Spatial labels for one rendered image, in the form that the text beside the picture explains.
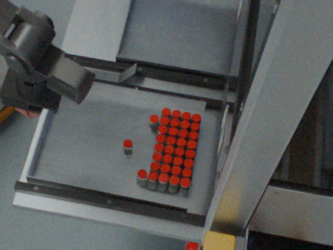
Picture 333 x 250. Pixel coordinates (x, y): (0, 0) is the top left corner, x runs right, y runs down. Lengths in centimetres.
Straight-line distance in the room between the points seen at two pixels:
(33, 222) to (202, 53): 102
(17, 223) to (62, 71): 133
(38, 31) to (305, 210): 51
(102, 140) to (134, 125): 8
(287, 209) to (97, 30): 71
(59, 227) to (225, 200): 125
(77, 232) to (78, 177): 91
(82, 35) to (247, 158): 73
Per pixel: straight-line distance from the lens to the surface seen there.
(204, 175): 131
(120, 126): 136
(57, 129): 136
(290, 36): 66
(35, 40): 91
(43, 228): 221
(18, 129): 240
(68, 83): 94
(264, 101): 76
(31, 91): 103
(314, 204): 101
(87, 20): 153
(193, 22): 154
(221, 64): 147
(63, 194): 127
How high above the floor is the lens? 206
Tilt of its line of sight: 61 degrees down
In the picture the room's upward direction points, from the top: 3 degrees clockwise
